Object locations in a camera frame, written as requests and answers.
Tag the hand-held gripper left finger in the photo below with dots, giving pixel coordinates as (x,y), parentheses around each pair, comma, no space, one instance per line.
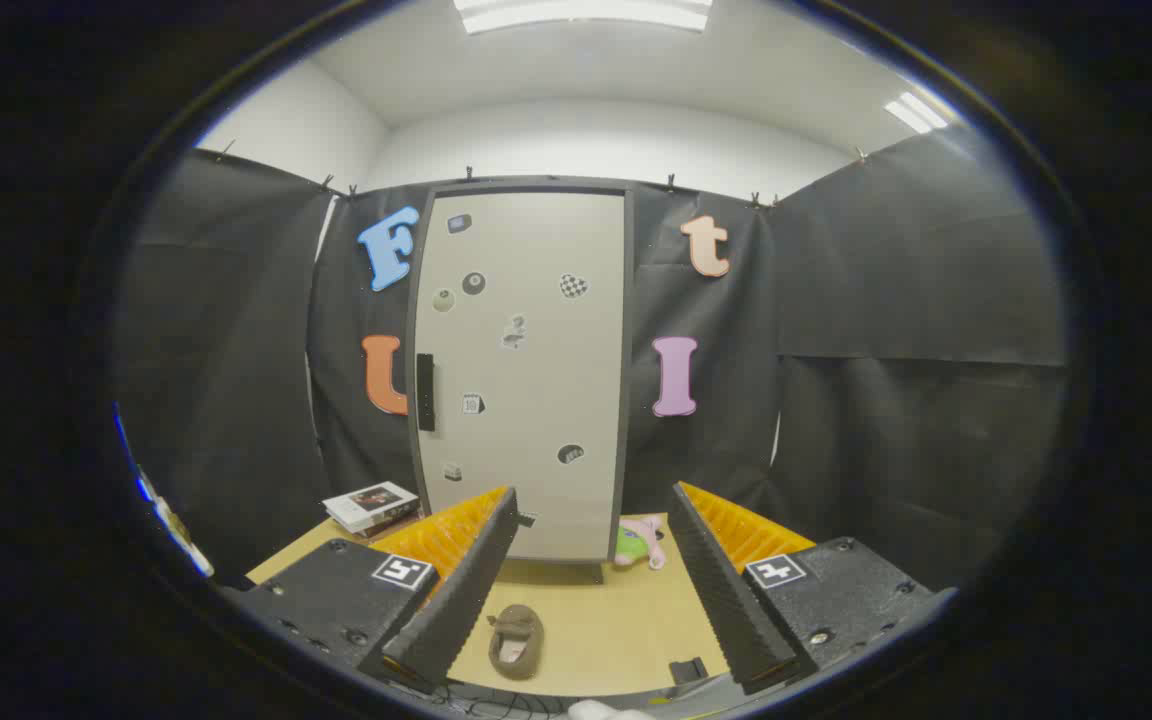
(466,600)

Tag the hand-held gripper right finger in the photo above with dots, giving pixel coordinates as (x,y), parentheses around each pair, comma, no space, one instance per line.
(726,600)

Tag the brown fuzzy shoe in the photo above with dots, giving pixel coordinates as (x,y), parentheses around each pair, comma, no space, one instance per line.
(516,640)

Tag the grey shoe cabinet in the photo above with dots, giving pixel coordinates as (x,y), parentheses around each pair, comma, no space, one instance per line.
(556,572)

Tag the small black block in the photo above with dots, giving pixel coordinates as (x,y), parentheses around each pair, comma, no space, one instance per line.
(688,671)

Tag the brown book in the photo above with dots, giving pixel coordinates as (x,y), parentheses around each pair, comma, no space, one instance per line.
(398,524)

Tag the pink and green plush toy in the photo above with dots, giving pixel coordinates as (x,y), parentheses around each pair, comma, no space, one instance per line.
(636,545)

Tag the white book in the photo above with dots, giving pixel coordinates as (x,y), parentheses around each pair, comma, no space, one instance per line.
(368,502)

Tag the blue and white clutter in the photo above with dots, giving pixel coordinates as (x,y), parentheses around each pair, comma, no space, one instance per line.
(171,520)

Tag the black backdrop cloth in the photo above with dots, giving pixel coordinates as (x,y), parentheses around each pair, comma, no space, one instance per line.
(886,300)

